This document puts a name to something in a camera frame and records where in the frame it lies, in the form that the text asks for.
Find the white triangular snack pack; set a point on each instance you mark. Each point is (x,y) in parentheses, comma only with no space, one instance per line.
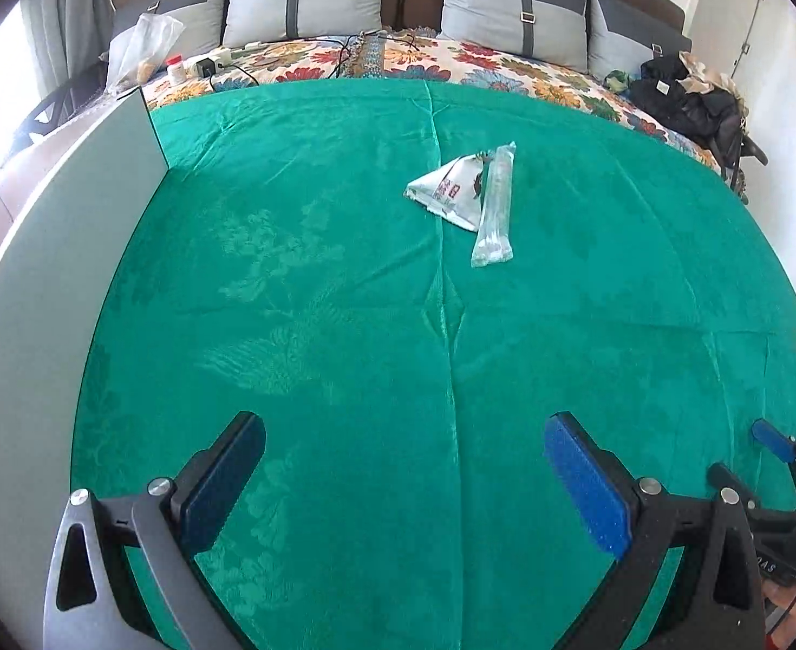
(453,192)

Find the black chair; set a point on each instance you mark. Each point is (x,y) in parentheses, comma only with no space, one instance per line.
(60,106)

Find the clear narrow snack pack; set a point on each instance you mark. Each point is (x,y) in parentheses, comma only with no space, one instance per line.
(493,245)

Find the pile of dark clothes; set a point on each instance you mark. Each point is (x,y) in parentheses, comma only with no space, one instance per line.
(692,99)

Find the far right grey pillow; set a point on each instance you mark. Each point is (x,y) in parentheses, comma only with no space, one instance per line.
(622,38)

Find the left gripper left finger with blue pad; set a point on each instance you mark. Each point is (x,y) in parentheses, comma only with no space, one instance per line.
(208,487)

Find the far left grey pillow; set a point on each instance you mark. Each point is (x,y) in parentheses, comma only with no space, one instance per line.
(202,19)

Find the green bedspread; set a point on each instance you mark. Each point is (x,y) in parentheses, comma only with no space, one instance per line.
(404,499)

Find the grey curtain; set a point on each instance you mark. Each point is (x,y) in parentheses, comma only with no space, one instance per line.
(66,37)

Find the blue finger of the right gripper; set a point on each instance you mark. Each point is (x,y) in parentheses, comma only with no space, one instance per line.
(782,447)

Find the white bottle red cap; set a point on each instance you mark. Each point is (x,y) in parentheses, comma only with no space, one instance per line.
(175,70)

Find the black power adapter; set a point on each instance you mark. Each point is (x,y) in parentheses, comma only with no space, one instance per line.
(206,68)

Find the white cardboard box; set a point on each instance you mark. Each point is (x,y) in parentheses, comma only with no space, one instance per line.
(68,207)

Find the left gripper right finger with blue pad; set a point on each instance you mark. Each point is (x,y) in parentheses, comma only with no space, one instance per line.
(601,489)

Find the floral bed sheet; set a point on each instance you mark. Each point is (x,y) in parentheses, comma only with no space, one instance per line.
(418,54)

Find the clear plastic bag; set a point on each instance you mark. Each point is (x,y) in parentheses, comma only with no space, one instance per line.
(137,53)

